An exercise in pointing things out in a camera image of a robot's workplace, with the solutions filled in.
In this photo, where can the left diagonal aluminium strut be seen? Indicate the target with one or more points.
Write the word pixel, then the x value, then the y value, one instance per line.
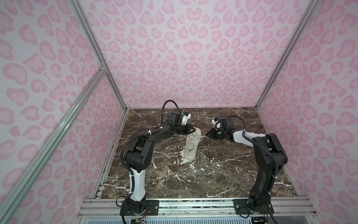
pixel 31 173

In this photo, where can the aluminium post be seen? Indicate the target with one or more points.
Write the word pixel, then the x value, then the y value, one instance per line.
pixel 303 23
pixel 83 21

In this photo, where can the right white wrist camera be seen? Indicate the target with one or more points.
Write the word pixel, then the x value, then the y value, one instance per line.
pixel 217 122

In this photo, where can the right rear aluminium post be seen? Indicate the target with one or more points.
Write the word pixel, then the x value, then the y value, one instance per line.
pixel 303 23

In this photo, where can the cream white sneaker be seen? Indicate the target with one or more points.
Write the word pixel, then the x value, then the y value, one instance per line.
pixel 190 149

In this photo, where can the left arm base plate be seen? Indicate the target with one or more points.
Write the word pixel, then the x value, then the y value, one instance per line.
pixel 151 207

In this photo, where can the left rear aluminium post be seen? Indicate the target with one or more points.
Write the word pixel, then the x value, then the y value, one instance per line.
pixel 83 21

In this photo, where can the white shoelace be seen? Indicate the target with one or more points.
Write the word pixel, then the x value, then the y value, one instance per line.
pixel 198 136

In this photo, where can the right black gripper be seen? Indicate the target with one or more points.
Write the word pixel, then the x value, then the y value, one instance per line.
pixel 213 134

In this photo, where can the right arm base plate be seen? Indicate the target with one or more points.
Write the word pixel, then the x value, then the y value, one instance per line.
pixel 240 206

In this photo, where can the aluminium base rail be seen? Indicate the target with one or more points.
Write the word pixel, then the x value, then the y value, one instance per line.
pixel 288 210

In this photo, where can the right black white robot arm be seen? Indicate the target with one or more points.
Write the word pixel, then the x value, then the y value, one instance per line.
pixel 270 158

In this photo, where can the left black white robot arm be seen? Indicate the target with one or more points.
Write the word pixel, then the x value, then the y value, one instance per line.
pixel 136 157

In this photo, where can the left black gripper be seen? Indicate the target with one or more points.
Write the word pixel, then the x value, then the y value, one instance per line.
pixel 187 129

